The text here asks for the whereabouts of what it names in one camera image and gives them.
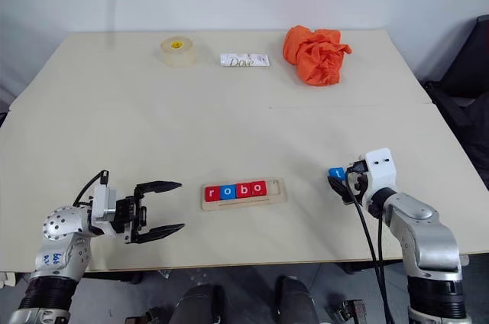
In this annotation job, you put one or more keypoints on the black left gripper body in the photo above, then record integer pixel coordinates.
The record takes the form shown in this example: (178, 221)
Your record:
(130, 217)

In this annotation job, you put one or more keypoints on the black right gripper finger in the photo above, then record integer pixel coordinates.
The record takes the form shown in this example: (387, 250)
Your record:
(340, 188)
(354, 168)

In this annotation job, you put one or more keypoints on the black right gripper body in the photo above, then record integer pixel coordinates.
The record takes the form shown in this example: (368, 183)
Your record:
(359, 186)

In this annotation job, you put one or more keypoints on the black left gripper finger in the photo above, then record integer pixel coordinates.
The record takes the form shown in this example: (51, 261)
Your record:
(156, 187)
(160, 233)

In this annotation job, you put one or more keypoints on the blue letter tile t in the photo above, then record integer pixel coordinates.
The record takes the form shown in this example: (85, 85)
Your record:
(337, 173)

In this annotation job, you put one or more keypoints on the red letter tile r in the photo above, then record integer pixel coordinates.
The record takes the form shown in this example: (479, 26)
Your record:
(212, 193)

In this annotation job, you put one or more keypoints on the blue letter tile o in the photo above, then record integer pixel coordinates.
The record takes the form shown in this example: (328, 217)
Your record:
(228, 192)

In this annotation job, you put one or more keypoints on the red letter tile o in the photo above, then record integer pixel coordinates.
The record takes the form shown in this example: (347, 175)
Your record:
(258, 189)

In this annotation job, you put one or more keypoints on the red letter tile b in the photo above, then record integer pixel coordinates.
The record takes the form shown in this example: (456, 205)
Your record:
(243, 190)

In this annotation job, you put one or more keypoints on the wooden tile rack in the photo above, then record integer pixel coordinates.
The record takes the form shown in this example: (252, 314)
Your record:
(244, 205)

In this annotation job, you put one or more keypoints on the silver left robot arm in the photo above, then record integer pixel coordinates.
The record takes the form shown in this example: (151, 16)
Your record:
(61, 240)

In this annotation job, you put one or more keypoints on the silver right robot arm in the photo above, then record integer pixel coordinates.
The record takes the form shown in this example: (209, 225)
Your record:
(420, 232)

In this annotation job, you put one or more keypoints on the black table base bar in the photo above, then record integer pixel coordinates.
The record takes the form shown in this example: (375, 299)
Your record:
(361, 267)

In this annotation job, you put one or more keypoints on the dark rounded shape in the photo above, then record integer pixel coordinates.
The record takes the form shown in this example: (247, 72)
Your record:
(198, 305)
(296, 301)

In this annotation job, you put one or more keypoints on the dark metal foot piece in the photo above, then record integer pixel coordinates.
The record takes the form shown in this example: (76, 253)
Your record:
(149, 316)
(347, 312)

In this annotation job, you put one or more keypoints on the crumpled orange cloth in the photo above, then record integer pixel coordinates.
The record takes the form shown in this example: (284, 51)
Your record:
(315, 56)

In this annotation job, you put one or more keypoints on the black chair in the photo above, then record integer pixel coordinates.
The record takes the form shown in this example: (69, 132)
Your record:
(466, 102)

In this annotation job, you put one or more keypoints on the clear tape roll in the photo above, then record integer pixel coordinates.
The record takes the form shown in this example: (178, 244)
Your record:
(177, 54)

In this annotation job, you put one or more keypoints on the white Dove soap box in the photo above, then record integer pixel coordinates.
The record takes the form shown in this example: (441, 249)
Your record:
(244, 60)

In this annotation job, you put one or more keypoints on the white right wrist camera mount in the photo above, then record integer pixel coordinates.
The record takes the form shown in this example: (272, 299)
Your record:
(380, 171)

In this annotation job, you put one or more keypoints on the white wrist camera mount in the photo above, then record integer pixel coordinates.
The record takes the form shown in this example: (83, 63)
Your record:
(102, 209)
(380, 171)

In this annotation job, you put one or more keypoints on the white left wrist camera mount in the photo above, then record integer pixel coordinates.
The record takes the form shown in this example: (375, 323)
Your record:
(102, 209)

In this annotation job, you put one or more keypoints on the beige table corner bracket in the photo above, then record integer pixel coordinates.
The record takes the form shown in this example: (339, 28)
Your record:
(7, 279)

